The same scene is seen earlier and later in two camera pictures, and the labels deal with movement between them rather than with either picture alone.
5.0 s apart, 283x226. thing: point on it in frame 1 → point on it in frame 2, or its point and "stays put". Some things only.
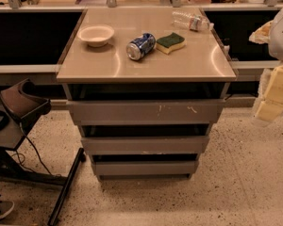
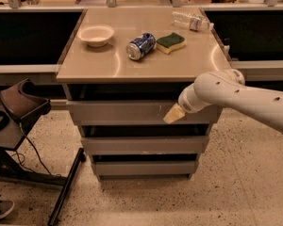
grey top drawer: x=146 y=111 stays put
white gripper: x=281 y=41 → x=186 y=105
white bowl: x=95 y=35 stays put
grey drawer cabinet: x=145 y=86 stays put
